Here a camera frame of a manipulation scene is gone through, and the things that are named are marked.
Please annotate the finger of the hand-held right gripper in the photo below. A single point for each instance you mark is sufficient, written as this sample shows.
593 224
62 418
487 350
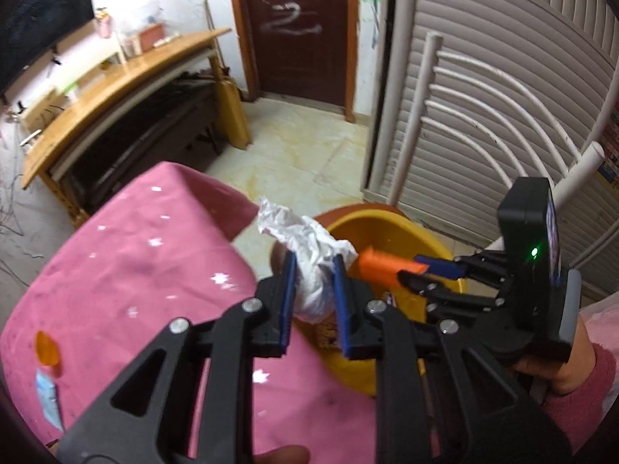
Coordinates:
440 266
435 292

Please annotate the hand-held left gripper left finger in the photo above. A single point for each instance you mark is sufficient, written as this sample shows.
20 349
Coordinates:
289 290

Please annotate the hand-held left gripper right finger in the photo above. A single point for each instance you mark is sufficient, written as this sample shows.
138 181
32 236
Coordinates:
341 295

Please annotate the white tissue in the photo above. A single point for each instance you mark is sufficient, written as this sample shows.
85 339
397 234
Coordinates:
309 246

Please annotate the orange wrapper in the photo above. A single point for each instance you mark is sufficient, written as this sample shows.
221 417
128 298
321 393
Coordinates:
382 263

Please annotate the yellow plastic basin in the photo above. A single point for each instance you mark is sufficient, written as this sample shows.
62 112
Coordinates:
387 232

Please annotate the person's right forearm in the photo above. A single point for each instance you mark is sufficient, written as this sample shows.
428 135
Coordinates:
599 396

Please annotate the person's right hand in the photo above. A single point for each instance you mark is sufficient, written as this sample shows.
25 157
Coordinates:
573 370

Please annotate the person's left hand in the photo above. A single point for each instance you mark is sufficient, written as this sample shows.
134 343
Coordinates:
283 457

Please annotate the pink star tablecloth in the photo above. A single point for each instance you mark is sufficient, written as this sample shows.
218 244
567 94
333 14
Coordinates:
145 275

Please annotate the white metal chair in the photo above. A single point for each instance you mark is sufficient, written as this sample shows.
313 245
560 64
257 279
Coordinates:
430 58

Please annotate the orange translucent lid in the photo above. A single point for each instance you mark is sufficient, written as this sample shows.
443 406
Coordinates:
47 348

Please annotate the dark brown door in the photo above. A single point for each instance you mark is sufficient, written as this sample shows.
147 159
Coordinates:
300 34

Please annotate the light blue wrapper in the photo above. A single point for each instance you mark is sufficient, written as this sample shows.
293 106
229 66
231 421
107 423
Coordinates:
48 396

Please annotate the white louvred door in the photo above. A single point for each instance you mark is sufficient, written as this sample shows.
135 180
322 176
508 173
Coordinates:
483 5

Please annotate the wooden desk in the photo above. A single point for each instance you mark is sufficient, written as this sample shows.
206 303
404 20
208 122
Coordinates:
121 82

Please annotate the pink box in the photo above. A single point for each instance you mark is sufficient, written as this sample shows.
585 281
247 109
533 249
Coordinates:
151 36

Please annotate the green lidded white jar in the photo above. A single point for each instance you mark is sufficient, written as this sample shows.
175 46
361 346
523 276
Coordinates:
67 88

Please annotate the pink wall cup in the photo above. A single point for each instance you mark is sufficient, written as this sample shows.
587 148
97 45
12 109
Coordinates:
103 24

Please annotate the black wall television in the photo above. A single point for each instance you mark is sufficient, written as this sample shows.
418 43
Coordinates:
43 14

